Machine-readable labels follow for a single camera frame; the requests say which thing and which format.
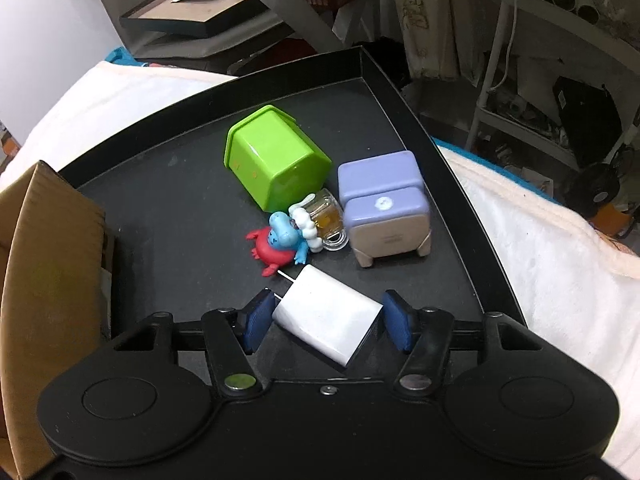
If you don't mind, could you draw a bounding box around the grey chair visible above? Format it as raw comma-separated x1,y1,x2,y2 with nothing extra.
131,22,293,74

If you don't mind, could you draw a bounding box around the grey curved desk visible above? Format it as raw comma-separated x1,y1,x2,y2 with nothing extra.
209,0,346,53

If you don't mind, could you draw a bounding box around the purple toy armchair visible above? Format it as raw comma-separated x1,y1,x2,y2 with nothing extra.
337,151,432,268

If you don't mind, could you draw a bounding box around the white charger plug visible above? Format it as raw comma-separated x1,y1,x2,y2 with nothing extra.
272,266,383,367

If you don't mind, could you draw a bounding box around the red blue crab figurine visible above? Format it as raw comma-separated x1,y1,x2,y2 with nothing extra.
245,211,309,278

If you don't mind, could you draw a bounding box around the miniature beer mug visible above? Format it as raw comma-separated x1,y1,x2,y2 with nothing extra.
288,188,348,254

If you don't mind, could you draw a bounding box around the black picture frame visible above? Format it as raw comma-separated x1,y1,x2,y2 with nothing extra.
119,0,268,39

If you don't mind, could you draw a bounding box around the brown cardboard box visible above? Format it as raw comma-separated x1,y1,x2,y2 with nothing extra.
1,162,106,479

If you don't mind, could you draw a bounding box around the green toy house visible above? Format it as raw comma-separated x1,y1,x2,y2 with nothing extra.
224,105,333,212

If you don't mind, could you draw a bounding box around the black shallow tray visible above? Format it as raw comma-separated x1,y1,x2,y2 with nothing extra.
55,44,528,380

